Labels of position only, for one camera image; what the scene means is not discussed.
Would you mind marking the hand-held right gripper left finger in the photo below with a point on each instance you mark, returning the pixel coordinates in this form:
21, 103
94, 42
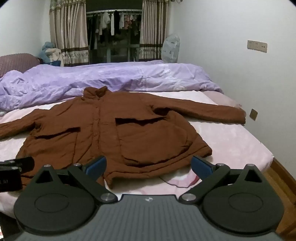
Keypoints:
97, 166

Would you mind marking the beige wall socket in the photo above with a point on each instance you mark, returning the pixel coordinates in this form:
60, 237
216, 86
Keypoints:
257, 45

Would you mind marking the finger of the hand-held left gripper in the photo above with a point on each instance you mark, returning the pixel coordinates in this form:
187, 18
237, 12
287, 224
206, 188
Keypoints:
24, 163

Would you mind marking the covered standing fan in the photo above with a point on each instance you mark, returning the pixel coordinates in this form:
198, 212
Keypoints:
171, 47

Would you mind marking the mauve bed sheet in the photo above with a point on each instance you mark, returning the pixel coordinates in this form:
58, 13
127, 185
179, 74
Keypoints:
219, 98

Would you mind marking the blue plush toy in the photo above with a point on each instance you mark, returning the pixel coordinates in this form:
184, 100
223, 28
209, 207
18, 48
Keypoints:
45, 52

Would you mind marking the striped beige curtain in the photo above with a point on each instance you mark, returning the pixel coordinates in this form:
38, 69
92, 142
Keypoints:
152, 27
69, 30

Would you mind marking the brown jacket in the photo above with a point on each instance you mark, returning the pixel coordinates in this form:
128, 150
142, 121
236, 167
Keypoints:
138, 129

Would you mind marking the pink padded headboard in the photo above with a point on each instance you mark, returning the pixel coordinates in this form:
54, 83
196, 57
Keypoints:
16, 62

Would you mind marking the white bag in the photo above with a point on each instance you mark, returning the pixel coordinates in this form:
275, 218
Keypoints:
54, 56

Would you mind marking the purple duvet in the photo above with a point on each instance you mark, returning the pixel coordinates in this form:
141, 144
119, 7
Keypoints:
115, 74

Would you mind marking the row of hanging clothes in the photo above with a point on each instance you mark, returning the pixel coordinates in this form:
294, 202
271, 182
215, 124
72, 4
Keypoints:
108, 23

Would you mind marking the dark balcony window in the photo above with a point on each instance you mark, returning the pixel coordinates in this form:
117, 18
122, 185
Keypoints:
120, 54

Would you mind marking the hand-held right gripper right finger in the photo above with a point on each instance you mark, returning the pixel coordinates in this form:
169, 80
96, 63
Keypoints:
200, 168

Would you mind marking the pink printed blanket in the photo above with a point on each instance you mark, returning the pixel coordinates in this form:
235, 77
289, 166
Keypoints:
231, 143

